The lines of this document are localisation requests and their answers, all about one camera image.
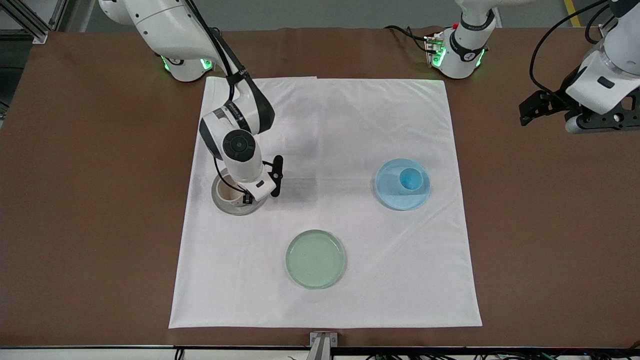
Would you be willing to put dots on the blue plate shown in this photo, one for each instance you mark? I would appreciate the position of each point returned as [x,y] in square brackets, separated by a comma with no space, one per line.
[392,192]

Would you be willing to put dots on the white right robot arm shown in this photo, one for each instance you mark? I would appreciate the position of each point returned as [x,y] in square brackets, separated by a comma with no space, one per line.
[170,25]

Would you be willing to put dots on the green plate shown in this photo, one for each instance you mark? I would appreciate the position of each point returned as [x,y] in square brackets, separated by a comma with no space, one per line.
[316,259]

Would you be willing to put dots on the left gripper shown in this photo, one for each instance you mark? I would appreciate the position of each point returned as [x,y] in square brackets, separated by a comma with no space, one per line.
[551,100]

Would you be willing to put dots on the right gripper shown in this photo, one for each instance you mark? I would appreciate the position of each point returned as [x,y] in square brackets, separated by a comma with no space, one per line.
[245,199]

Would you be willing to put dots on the yellow floor tape strip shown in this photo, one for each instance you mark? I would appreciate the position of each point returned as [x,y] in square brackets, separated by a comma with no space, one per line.
[573,14]

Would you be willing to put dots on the blue cup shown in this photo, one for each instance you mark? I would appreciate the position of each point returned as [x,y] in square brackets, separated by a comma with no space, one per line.
[410,179]

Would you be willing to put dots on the aluminium frame profile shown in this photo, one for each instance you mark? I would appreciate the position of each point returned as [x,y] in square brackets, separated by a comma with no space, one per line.
[609,29]
[30,22]

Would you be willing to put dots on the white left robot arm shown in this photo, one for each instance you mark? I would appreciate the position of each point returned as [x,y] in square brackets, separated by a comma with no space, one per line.
[460,52]

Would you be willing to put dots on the gray plate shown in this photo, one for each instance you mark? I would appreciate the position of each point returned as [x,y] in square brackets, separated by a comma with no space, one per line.
[220,204]

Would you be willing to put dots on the white square tablecloth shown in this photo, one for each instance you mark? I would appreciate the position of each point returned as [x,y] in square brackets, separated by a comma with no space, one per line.
[350,130]

